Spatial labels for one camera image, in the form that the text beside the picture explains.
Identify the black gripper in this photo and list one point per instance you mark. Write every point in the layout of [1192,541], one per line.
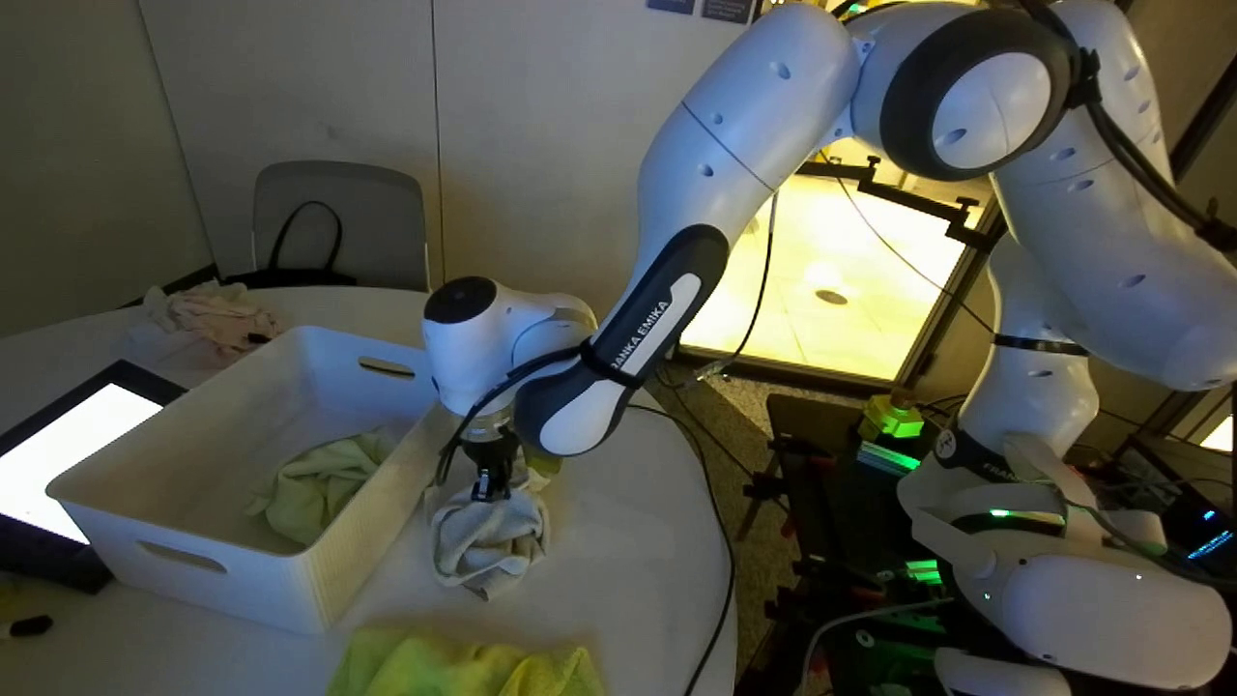
[494,460]

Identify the white grey towel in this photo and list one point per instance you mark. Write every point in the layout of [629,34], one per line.
[487,545]

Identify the pale green towel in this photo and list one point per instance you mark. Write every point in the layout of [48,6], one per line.
[314,489]

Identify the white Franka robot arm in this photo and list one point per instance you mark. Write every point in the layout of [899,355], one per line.
[1095,233]

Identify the white plastic basket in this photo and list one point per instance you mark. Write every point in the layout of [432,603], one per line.
[195,566]

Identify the bright yellow towel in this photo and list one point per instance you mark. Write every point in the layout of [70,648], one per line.
[448,667]

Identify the grey chair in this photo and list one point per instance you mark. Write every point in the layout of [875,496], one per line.
[374,219]

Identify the pink crumpled cloth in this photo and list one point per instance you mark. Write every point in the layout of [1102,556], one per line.
[219,314]

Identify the black equipment cart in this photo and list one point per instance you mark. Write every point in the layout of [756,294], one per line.
[838,541]

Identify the small black object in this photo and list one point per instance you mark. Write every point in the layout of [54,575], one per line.
[30,625]

